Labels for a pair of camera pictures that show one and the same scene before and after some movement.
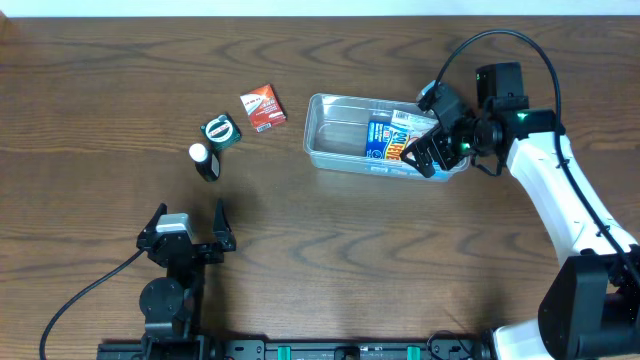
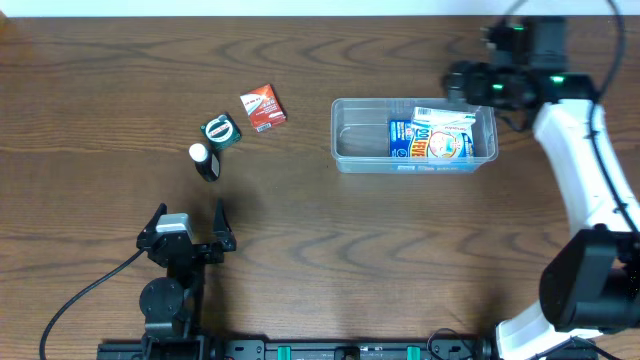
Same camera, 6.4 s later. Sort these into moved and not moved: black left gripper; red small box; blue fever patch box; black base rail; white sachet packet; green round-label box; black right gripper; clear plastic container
Moved: black right gripper; blue fever patch box; clear plastic container; white sachet packet
Not moved: green round-label box; black base rail; black left gripper; red small box
